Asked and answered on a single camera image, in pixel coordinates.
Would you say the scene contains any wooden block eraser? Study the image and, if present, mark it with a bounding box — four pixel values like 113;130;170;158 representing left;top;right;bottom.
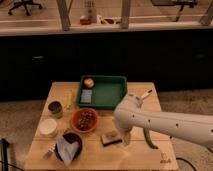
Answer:
101;131;122;147

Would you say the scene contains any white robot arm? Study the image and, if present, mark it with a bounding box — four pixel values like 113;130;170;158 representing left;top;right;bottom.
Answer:
113;94;213;148

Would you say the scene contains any white paper cup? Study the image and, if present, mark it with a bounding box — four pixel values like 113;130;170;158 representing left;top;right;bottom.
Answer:
39;118;57;137

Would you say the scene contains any green chili pepper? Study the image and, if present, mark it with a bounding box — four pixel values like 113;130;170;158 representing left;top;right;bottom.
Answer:
143;128;158;149

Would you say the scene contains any orange bowl with dark items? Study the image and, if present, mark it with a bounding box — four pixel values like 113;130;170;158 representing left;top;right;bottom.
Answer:
70;108;98;133

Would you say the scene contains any green plastic tray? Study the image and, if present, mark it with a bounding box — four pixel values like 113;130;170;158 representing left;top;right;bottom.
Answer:
76;75;127;110

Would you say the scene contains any grey sponge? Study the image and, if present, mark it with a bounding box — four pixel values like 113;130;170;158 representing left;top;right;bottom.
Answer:
80;89;92;103

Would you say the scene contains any white crumpled cloth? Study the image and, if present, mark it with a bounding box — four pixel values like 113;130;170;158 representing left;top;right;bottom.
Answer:
56;136;79;165

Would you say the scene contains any orange fruit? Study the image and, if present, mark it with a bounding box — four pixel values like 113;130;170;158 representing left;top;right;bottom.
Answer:
84;78;94;88

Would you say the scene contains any wooden stick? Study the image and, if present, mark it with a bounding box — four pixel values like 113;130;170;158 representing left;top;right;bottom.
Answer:
66;90;73;110

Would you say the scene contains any green can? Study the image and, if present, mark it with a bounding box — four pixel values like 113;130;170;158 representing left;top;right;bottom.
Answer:
48;101;63;118

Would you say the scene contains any small metal clip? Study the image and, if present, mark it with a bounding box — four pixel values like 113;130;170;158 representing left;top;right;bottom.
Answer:
43;144;55;159

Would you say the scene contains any red bowl on shelf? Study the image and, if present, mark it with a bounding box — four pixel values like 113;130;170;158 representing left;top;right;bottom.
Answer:
80;18;92;25

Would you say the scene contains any black stand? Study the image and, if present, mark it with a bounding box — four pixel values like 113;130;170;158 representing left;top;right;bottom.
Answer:
0;138;9;171

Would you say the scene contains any white handled brush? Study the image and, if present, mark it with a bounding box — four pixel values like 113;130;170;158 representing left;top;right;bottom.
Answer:
141;89;152;100

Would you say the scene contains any black cable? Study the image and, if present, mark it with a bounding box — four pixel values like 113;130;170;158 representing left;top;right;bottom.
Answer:
175;146;213;171

